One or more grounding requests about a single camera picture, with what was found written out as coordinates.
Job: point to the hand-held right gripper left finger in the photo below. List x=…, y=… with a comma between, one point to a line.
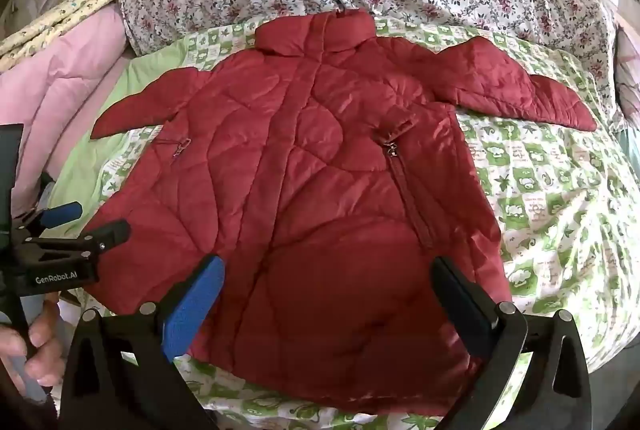
x=196, y=302

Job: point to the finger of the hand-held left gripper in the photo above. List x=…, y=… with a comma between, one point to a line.
x=107, y=233
x=62, y=212

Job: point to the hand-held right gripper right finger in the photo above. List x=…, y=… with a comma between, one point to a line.
x=462, y=307

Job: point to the red quilted jacket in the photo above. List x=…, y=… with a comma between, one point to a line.
x=300, y=160

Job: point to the person's left hand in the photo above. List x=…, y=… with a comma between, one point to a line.
x=42, y=345

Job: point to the pink blanket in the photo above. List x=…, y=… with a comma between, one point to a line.
x=60, y=75

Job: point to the green checkered bed sheet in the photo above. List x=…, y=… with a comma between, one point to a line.
x=550, y=190

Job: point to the yellow floral cloth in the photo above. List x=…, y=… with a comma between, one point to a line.
x=75, y=8

